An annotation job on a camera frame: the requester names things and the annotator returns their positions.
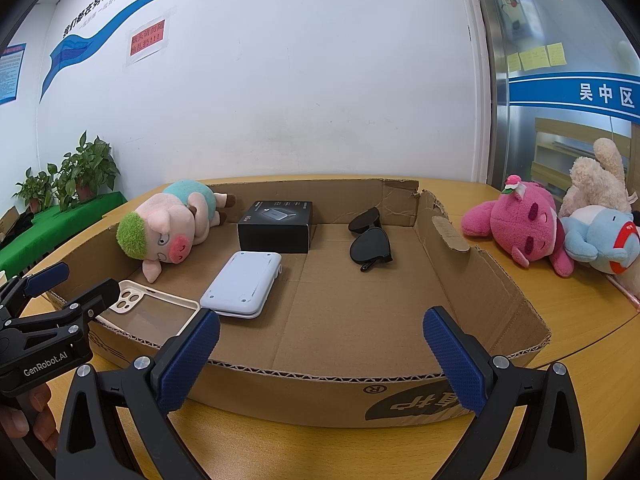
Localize pink thin strip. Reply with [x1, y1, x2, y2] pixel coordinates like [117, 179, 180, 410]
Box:
[611, 277, 640, 311]

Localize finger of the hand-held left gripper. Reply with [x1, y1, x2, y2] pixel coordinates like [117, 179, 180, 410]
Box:
[0, 261, 71, 328]
[2, 280, 121, 339]

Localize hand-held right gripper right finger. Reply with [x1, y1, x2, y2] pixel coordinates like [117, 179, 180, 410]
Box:
[422, 306, 588, 480]

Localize red wall notice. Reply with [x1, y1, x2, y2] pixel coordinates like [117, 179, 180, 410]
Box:
[124, 14, 171, 66]

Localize clear phone case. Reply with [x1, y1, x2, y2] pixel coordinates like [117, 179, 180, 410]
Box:
[97, 280, 202, 337]

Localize blue wave wall decal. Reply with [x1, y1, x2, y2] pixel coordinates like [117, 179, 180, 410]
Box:
[39, 0, 381, 104]

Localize dark bag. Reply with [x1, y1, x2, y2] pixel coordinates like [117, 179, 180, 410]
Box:
[0, 212, 35, 251]

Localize shallow cardboard box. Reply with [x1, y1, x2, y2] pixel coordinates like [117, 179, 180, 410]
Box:
[42, 176, 552, 428]

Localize beige plush toy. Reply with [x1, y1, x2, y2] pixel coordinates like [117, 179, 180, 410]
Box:
[558, 137, 636, 218]

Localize pink plush toy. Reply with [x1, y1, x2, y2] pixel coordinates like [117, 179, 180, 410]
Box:
[460, 174, 576, 278]

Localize person's left hand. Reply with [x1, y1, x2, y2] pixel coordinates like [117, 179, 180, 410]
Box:
[0, 385, 59, 442]

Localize metal door frame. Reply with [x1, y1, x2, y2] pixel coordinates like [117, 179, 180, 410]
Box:
[470, 0, 512, 191]

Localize cartoon poster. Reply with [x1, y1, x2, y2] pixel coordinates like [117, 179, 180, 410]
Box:
[492, 0, 546, 41]

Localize light blue plush toy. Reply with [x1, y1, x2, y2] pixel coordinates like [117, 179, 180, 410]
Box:
[559, 207, 640, 276]

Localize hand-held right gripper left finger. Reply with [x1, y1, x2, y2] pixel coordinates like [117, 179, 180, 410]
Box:
[55, 307, 222, 480]

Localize pig plush toy green hair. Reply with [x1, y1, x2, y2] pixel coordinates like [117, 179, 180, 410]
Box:
[116, 178, 237, 285]

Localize blue banner strip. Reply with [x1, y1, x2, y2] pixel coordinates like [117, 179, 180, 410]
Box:
[507, 74, 640, 122]

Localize large potted plant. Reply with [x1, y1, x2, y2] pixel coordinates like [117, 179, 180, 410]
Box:
[59, 131, 121, 206]

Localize small potted plant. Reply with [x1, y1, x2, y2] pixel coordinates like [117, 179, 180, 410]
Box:
[14, 162, 63, 213]

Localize black sunglasses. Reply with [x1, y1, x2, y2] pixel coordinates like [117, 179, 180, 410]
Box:
[348, 207, 394, 273]

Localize white handheld device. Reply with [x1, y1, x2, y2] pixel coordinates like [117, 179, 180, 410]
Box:
[199, 251, 283, 320]

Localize green covered table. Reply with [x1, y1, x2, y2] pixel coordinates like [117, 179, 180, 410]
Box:
[0, 191, 128, 278]

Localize black charger box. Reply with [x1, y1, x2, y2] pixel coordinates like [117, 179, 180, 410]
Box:
[237, 201, 314, 254]

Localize blue wall poster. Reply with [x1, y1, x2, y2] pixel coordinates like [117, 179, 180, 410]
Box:
[0, 42, 27, 107]

